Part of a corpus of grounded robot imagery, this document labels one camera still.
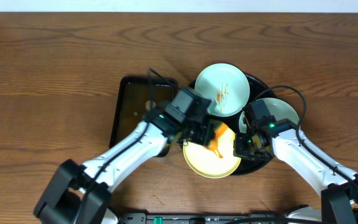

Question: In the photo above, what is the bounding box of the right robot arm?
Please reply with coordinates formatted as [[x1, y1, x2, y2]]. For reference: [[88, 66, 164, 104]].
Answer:
[[234, 116, 358, 223]]

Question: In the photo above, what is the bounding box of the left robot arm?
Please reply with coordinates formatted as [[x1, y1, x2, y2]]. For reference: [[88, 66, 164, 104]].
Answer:
[[34, 105, 212, 223]]

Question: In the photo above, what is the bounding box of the orange green scrub sponge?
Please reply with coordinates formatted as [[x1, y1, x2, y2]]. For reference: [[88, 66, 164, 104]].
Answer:
[[204, 123, 228, 158]]

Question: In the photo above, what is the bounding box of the yellow plate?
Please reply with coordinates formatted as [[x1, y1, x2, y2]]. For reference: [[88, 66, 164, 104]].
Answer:
[[183, 127, 241, 179]]

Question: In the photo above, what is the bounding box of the black rectangular water tray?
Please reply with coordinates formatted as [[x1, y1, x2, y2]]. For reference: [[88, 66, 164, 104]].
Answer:
[[109, 76, 177, 147]]

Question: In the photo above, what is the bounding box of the light blue plate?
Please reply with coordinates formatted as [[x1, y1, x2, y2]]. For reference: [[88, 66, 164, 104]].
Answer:
[[239, 98, 299, 133], [195, 63, 250, 117]]

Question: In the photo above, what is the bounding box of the black round serving tray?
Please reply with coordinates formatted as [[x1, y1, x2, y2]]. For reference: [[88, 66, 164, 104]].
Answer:
[[178, 72, 282, 176]]

